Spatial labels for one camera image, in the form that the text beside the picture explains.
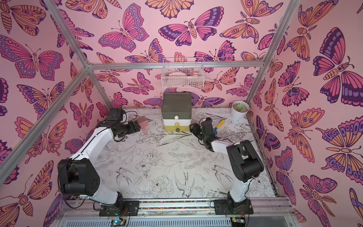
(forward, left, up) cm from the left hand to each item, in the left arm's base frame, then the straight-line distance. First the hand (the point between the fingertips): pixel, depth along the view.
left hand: (135, 127), depth 89 cm
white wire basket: (+32, -30, +19) cm, 47 cm away
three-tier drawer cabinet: (+9, -26, +6) cm, 28 cm away
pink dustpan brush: (+15, +1, -13) cm, 20 cm away
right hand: (+3, -33, -4) cm, 34 cm away
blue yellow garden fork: (+12, -57, -14) cm, 60 cm away
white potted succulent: (+21, -72, -5) cm, 75 cm away
